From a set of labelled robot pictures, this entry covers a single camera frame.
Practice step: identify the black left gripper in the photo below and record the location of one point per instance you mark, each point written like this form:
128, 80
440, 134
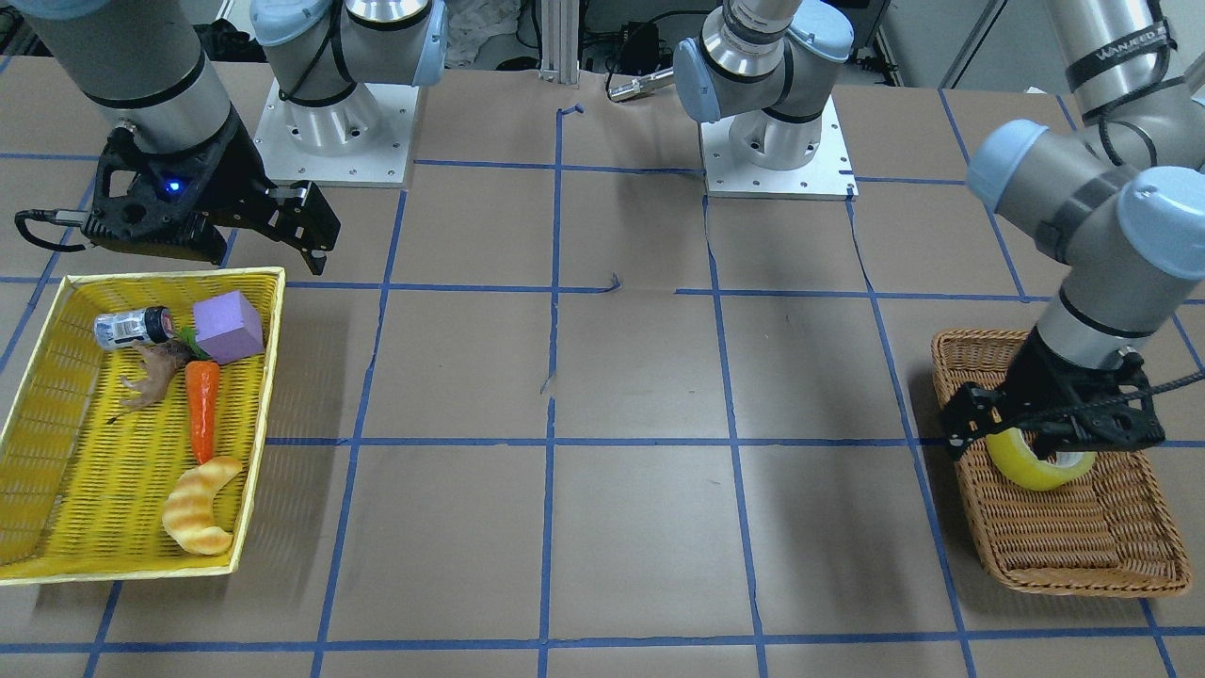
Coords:
1056, 369

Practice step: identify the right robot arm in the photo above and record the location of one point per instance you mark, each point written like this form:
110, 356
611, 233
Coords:
121, 55

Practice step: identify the aluminium frame post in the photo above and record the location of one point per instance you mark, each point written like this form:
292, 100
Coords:
560, 41

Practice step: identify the yellow tape roll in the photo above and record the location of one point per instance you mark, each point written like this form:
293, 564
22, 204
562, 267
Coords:
1011, 454

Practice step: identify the brown wicker basket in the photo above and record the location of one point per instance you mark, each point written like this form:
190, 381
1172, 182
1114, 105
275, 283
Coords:
1109, 533

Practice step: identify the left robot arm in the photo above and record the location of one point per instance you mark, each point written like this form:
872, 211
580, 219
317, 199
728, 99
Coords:
1119, 203

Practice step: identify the black glove cloth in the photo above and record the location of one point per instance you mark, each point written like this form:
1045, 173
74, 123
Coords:
219, 41

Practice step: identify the small labelled bottle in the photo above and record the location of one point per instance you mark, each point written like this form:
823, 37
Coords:
150, 325

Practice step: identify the toy croissant bread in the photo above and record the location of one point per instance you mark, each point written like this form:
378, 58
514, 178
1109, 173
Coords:
188, 513

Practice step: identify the purple foam cube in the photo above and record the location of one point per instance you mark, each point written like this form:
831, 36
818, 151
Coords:
228, 328

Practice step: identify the brown toy root figure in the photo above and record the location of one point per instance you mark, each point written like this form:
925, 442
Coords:
161, 363

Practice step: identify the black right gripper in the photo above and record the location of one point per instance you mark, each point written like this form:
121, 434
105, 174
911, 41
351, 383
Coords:
229, 176

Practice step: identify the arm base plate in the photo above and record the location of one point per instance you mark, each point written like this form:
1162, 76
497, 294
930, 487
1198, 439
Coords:
753, 156
363, 141

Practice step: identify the orange toy carrot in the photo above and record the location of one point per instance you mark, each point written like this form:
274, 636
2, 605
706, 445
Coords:
202, 380

